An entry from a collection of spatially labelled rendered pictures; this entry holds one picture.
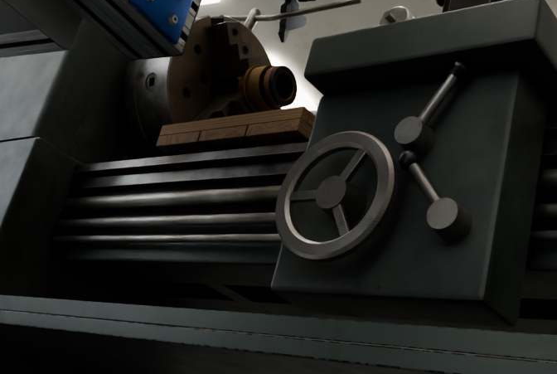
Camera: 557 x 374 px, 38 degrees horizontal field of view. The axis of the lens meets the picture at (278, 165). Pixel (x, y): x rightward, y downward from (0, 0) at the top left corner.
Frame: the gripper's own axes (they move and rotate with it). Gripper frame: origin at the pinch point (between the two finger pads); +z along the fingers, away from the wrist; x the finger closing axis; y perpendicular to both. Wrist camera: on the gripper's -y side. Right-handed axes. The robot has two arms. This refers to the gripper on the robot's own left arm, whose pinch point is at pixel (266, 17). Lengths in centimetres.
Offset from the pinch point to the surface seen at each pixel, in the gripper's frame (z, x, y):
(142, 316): 80, -27, 27
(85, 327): 82, -25, 18
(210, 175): 51, -15, 18
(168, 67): 28.1, -14.9, -2.6
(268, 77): 23.2, -7.4, 13.1
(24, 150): 51, -18, -21
